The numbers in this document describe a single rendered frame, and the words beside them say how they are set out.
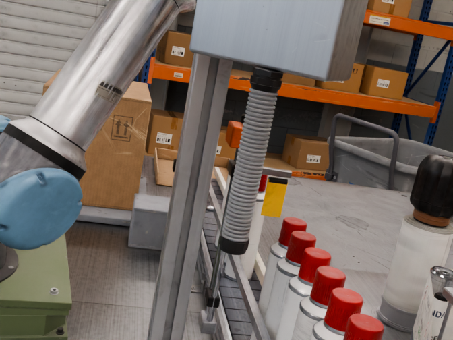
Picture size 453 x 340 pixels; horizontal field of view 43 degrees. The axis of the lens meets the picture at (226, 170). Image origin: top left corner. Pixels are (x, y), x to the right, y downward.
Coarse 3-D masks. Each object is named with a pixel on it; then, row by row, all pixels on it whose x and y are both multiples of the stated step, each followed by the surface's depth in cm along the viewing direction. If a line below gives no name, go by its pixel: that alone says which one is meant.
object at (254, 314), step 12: (216, 204) 118; (216, 216) 113; (240, 264) 91; (240, 276) 87; (240, 288) 86; (252, 300) 80; (252, 312) 77; (252, 324) 76; (264, 324) 74; (264, 336) 72
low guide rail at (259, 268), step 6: (216, 168) 166; (216, 174) 162; (222, 180) 155; (222, 186) 150; (222, 192) 149; (258, 258) 107; (258, 264) 105; (258, 270) 104; (264, 270) 103; (258, 276) 103
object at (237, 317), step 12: (216, 180) 167; (216, 192) 155; (204, 228) 127; (216, 228) 129; (252, 276) 108; (228, 288) 101; (252, 288) 103; (228, 300) 97; (240, 300) 97; (228, 312) 93; (240, 312) 93; (240, 324) 90; (240, 336) 86
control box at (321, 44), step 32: (224, 0) 63; (256, 0) 61; (288, 0) 60; (320, 0) 58; (352, 0) 59; (192, 32) 66; (224, 32) 64; (256, 32) 62; (288, 32) 60; (320, 32) 59; (352, 32) 63; (256, 64) 63; (288, 64) 61; (320, 64) 59; (352, 64) 66
